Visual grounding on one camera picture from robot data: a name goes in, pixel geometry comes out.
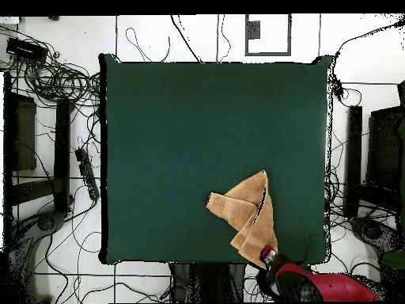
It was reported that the orange terry towel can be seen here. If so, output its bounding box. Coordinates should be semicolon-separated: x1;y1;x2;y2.
206;169;279;270

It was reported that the dark flat panel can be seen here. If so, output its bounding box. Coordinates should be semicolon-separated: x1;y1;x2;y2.
365;105;405;192
3;90;38;172

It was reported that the dark grey stand foot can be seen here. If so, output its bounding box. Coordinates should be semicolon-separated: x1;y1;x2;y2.
35;210;66;233
349;216;404;255

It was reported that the dark green table cloth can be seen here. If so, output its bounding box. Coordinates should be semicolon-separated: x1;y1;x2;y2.
98;52;333;267

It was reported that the black power strip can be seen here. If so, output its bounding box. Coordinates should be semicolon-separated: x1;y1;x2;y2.
74;147;100;201

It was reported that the small dark grey plate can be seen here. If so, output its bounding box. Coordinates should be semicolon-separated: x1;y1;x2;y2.
246;20;261;40

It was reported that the black rectangular device box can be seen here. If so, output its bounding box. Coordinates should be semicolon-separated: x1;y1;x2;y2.
6;36;49;63

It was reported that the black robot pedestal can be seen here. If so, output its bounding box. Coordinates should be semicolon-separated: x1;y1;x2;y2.
168;262;247;303

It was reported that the black upright stand post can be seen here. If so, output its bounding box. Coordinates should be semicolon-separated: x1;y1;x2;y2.
53;98;72;214
343;105;364;219

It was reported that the grey square floor frame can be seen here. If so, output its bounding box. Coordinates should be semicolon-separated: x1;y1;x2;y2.
244;13;293;57

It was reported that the thick black cable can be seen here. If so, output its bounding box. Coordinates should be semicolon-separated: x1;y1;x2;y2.
170;13;204;63

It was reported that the long black cable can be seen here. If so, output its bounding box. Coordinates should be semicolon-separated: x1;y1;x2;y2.
333;17;405;62

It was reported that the thin black looped cable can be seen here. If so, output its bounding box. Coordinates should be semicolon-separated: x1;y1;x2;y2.
125;27;172;63

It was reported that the black cable tangle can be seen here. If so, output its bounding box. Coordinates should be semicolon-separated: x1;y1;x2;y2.
0;25;102;109

